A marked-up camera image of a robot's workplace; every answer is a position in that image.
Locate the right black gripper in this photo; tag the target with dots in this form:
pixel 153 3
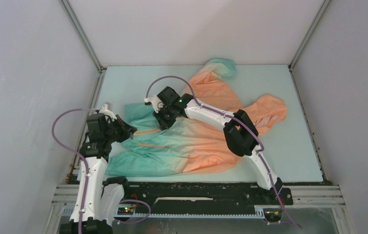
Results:
pixel 165 124

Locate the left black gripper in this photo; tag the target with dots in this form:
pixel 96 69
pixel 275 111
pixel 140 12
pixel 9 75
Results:
pixel 127 130

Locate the teal and orange gradient jacket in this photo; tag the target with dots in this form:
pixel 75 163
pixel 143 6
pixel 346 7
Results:
pixel 190 146

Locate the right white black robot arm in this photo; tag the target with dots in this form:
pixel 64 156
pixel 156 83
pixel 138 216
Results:
pixel 241 135

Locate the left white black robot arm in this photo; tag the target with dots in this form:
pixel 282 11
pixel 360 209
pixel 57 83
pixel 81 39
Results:
pixel 98 197

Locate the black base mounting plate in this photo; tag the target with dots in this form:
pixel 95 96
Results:
pixel 204 199

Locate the light foam table mat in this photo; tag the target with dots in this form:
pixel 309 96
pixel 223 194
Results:
pixel 288 146

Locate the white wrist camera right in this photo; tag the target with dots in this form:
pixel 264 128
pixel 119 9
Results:
pixel 154 101

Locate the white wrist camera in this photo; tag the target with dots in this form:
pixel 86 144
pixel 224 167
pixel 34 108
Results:
pixel 106 109
pixel 154 101

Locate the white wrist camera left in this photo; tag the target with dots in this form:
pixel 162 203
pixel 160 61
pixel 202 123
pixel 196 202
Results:
pixel 106 109

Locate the aluminium frame rail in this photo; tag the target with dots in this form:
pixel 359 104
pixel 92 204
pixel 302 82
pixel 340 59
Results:
pixel 310 196

